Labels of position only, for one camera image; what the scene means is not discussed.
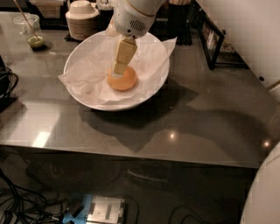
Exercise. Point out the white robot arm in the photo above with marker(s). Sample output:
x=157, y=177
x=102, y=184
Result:
x=262, y=206

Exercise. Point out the stack of paper bowls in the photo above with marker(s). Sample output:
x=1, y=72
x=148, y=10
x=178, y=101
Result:
x=82, y=19

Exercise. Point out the white bowl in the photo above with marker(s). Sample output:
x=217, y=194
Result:
x=87, y=58

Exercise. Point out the silver metal box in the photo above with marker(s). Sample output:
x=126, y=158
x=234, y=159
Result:
x=106, y=210

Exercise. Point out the blue cloth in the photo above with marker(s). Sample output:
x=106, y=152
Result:
x=77, y=209

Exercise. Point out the black cup with packets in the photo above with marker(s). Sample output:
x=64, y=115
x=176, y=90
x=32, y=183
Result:
x=106, y=11

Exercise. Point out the wooden stirring stick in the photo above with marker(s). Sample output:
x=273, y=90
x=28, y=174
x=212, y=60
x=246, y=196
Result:
x=26, y=19

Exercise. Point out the black wire rack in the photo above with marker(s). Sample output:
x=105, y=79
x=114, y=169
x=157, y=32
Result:
x=218, y=50

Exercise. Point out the black device at left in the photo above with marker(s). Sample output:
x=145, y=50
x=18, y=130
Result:
x=8, y=82

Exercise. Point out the clear plastic cup green sauce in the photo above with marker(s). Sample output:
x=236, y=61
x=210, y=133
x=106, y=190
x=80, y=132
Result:
x=29, y=28

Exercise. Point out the black cup with sticks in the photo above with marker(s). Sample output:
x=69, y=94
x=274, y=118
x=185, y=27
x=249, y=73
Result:
x=177, y=16

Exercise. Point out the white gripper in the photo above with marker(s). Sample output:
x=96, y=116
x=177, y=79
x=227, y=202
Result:
x=130, y=24

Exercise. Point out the white paper liner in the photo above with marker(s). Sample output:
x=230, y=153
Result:
x=93, y=67

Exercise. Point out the orange fruit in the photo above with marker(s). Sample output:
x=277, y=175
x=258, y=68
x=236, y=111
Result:
x=125, y=82

